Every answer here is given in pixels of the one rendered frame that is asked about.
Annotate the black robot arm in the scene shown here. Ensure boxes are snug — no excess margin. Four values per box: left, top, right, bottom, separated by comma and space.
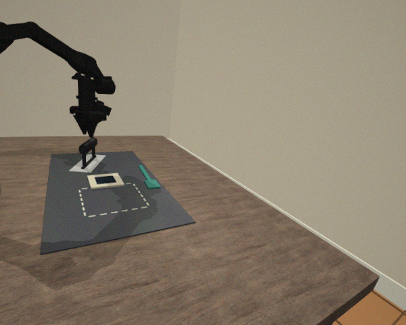
0, 22, 116, 116

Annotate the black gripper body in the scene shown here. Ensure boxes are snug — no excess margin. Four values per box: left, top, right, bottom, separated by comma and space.
70, 93, 107, 121

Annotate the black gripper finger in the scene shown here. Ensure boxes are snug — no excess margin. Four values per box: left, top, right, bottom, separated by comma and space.
83, 119, 101, 138
73, 115, 87, 135

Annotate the tan tile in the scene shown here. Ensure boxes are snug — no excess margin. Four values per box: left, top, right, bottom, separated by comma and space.
87, 173, 125, 189

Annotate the teal small trowel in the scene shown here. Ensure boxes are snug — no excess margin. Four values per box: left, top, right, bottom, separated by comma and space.
138, 165, 160, 190

